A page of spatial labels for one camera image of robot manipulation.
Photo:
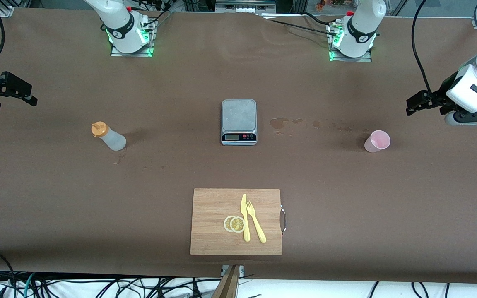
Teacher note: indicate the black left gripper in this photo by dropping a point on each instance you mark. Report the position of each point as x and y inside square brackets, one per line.
[440, 97]

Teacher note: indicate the pink plastic cup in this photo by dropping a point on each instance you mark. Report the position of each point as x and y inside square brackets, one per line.
[377, 142]

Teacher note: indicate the sauce bottle with orange cap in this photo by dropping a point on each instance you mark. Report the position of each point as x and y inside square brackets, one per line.
[112, 140]

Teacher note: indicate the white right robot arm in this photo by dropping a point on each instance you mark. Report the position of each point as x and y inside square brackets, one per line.
[122, 25]

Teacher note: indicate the silver kitchen scale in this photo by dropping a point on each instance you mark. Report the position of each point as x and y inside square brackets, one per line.
[238, 116]

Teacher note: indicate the grey power strip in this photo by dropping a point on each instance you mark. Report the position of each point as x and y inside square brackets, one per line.
[244, 9]

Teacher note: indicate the yellow plastic fork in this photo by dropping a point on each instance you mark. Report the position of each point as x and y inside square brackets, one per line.
[257, 227]

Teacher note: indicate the yellow plastic knife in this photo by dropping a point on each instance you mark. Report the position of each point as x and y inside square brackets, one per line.
[245, 223]

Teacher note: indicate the yellow lemon slice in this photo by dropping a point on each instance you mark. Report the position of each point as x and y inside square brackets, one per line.
[237, 224]
[226, 224]

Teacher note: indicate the wooden cutting board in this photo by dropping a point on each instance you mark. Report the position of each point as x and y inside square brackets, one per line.
[213, 231]

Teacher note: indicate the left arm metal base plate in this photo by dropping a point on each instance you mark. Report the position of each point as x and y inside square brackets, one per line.
[352, 59]

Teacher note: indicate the metal table bracket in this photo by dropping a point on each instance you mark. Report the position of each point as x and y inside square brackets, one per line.
[242, 271]

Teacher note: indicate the wooden post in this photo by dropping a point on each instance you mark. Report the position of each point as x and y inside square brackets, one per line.
[228, 285]

